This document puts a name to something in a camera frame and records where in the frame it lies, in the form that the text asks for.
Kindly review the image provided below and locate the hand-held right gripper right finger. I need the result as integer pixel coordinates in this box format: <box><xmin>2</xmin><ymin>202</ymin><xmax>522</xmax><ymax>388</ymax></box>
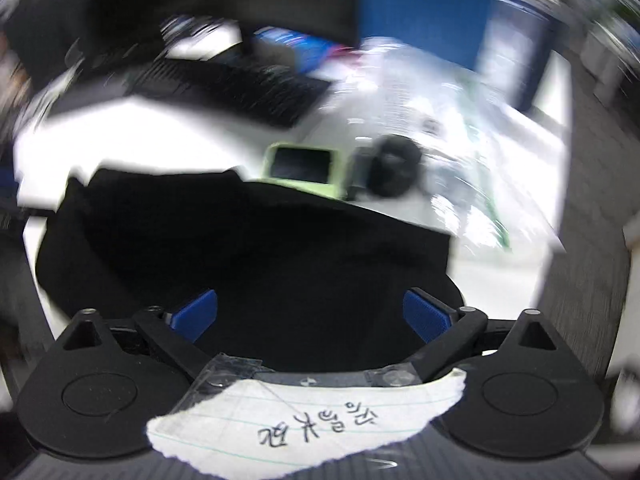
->
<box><xmin>402</xmin><ymin>287</ymin><xmax>559</xmax><ymax>382</ymax></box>

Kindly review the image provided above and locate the black polo shirt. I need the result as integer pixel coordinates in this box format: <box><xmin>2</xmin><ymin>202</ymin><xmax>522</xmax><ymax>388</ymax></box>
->
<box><xmin>35</xmin><ymin>167</ymin><xmax>463</xmax><ymax>373</ymax></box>

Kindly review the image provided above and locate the clear plastic bag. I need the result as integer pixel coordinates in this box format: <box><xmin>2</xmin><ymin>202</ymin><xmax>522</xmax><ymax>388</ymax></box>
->
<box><xmin>350</xmin><ymin>40</ymin><xmax>516</xmax><ymax>252</ymax></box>

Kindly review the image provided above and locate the black keyboard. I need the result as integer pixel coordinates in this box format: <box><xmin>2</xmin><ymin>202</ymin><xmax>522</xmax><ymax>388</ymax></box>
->
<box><xmin>131</xmin><ymin>57</ymin><xmax>332</xmax><ymax>129</ymax></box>

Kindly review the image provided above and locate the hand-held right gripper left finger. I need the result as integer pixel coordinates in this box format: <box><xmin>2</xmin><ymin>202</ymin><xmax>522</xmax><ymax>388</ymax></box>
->
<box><xmin>55</xmin><ymin>289</ymin><xmax>220</xmax><ymax>385</ymax></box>

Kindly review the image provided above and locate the black round device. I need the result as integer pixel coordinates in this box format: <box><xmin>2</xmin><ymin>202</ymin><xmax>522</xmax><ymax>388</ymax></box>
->
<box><xmin>367</xmin><ymin>135</ymin><xmax>424</xmax><ymax>198</ymax></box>

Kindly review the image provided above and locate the phone in green case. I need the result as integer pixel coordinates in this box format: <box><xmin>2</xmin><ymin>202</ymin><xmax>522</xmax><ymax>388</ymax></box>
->
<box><xmin>262</xmin><ymin>142</ymin><xmax>347</xmax><ymax>199</ymax></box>

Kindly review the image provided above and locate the blue desk partition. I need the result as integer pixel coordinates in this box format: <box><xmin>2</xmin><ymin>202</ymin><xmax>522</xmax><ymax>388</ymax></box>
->
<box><xmin>360</xmin><ymin>0</ymin><xmax>501</xmax><ymax>72</ymax></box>

